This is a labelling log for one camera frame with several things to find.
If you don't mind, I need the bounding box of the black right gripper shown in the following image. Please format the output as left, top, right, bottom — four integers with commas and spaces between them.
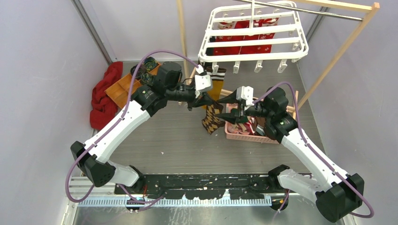
214, 88, 273, 124

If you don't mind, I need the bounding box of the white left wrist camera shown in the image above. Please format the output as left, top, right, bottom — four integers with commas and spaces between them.
193, 65, 213, 98

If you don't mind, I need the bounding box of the wooden clothes rack frame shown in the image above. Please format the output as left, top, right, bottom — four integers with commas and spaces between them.
176, 0, 382, 111

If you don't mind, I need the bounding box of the white clip sock hanger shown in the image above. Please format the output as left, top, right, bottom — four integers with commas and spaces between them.
198, 0, 309, 73

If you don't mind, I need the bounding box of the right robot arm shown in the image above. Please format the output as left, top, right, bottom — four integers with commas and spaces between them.
217, 86, 364, 222

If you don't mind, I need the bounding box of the red white striped sock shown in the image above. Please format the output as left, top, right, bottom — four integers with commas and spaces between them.
236, 120, 255, 135

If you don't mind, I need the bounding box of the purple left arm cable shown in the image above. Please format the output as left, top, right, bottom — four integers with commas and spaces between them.
64, 49, 203, 212

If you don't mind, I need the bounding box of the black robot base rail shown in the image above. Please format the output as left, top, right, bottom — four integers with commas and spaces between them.
126, 173, 287, 200

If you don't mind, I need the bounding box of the orange wooden compartment tray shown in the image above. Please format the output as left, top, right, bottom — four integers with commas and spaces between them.
105, 63, 162, 109

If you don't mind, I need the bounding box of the pink laundry basket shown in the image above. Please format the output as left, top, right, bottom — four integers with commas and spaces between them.
224, 104, 296, 144

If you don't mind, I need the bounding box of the brown yellow argyle sock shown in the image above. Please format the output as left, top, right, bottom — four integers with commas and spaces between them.
201, 102, 225, 135

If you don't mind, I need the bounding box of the red cloth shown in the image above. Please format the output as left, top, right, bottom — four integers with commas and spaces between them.
90, 61, 123, 130

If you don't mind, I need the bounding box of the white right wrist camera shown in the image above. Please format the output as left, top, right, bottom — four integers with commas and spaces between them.
236, 86, 254, 111

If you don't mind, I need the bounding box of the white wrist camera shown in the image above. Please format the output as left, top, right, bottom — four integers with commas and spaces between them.
236, 86, 254, 111
193, 65, 213, 98

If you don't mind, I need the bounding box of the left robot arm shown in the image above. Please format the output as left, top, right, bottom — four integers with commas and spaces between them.
70, 62, 213, 194

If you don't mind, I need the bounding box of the red santa christmas sock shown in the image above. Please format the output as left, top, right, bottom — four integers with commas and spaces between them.
222, 21, 248, 55

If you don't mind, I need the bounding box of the rolled dark patterned sock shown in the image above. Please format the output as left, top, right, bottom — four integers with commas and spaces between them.
144, 57, 158, 72
139, 73, 155, 86
130, 64, 147, 80

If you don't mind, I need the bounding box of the metal hanger rod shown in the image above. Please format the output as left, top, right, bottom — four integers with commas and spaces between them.
234, 0, 364, 22

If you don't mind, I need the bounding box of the red snowflake christmas sock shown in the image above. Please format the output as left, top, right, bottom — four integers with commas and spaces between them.
213, 22, 232, 56

